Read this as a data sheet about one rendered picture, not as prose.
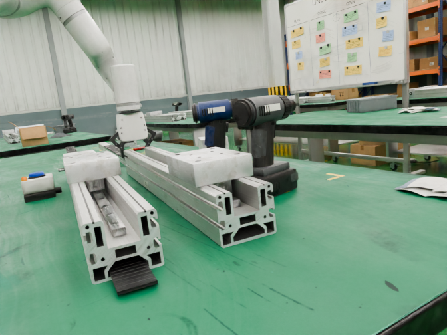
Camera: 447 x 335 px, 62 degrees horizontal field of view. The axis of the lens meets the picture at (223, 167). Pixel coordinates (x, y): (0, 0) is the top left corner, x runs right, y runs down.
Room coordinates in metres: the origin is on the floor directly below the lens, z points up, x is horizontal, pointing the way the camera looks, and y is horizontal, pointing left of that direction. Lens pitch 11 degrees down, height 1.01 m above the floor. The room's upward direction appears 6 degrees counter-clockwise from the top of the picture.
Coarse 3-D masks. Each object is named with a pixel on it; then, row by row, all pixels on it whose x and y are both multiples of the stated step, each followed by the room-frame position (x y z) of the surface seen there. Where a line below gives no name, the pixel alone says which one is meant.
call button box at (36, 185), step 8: (40, 176) 1.05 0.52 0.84; (48, 176) 1.05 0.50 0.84; (24, 184) 1.01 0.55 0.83; (32, 184) 1.02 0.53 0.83; (40, 184) 1.02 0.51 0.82; (48, 184) 1.03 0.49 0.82; (24, 192) 1.01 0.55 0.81; (32, 192) 1.02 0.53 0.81; (40, 192) 1.03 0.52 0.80; (48, 192) 1.03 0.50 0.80; (56, 192) 1.07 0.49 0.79; (32, 200) 1.01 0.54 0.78
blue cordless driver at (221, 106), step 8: (200, 104) 1.07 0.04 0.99; (208, 104) 1.07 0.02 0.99; (216, 104) 1.07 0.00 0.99; (224, 104) 1.07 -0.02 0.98; (232, 104) 1.08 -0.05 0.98; (192, 112) 1.07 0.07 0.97; (200, 112) 1.06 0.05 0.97; (208, 112) 1.06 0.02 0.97; (216, 112) 1.07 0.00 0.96; (224, 112) 1.07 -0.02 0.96; (232, 112) 1.08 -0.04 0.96; (200, 120) 1.07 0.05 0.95; (208, 120) 1.08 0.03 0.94; (216, 120) 1.08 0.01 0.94; (224, 120) 1.09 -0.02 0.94; (208, 128) 1.08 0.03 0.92; (216, 128) 1.08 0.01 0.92; (224, 128) 1.09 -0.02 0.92; (208, 136) 1.08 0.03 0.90; (216, 136) 1.08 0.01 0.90; (224, 136) 1.09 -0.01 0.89; (208, 144) 1.08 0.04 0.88; (216, 144) 1.08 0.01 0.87; (224, 144) 1.09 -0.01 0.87
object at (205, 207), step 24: (144, 168) 0.99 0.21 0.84; (168, 192) 0.83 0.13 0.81; (192, 192) 0.67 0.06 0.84; (216, 192) 0.56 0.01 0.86; (240, 192) 0.63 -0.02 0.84; (264, 192) 0.58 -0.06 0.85; (192, 216) 0.65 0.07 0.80; (216, 216) 0.55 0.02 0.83; (240, 216) 0.56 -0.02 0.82; (264, 216) 0.58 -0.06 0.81; (216, 240) 0.56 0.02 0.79; (240, 240) 0.55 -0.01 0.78
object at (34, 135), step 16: (336, 96) 5.29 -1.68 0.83; (352, 96) 5.14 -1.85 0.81; (32, 128) 3.13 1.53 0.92; (32, 144) 3.12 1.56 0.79; (192, 144) 5.20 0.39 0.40; (352, 144) 4.67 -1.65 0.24; (368, 144) 4.47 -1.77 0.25; (384, 144) 4.35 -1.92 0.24; (400, 144) 4.54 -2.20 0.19; (352, 160) 4.65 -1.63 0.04; (368, 160) 4.42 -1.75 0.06
